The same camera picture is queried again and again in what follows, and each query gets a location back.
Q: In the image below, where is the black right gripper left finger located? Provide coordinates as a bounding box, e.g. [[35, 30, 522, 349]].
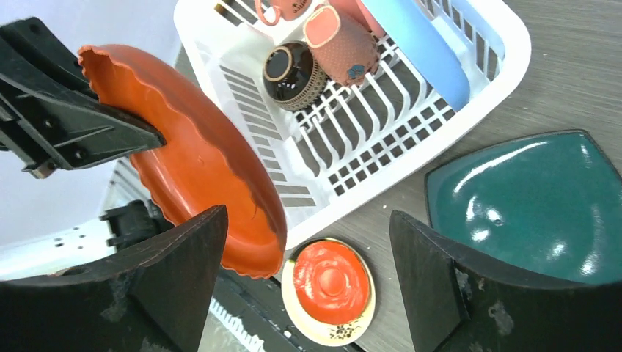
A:
[[1, 205, 228, 351]]

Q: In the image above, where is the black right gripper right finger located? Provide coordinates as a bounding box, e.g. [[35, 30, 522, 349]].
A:
[[389, 210, 621, 351]]

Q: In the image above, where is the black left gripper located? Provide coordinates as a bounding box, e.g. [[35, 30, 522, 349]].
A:
[[1, 17, 166, 179]]

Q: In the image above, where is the cream patterned plate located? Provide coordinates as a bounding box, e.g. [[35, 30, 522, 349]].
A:
[[281, 238, 376, 347]]

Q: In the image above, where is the orange saucer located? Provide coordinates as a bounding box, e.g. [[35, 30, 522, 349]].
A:
[[293, 240, 370, 325]]

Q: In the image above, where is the red round plate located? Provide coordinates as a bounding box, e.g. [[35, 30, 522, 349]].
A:
[[78, 44, 287, 278]]

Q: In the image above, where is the dark green square plate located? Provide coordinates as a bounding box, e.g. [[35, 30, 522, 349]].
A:
[[425, 130, 621, 285]]

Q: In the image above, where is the white plastic dish rack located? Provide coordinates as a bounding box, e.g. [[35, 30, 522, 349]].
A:
[[174, 1, 532, 249]]

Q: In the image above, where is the light blue plate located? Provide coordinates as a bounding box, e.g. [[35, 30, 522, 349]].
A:
[[363, 0, 470, 111]]

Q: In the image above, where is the brown ceramic bowl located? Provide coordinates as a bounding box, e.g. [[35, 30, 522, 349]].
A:
[[263, 40, 329, 112]]

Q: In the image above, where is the white mug pink handle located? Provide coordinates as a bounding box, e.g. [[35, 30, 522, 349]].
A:
[[303, 4, 379, 87]]

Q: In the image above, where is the pink mug with handle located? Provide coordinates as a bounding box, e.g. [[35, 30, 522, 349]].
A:
[[255, 0, 312, 26]]

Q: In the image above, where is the pink cup white inside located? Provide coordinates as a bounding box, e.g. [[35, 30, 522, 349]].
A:
[[328, 0, 386, 38]]

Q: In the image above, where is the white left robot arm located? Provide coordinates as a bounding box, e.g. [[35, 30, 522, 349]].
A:
[[1, 17, 164, 280]]

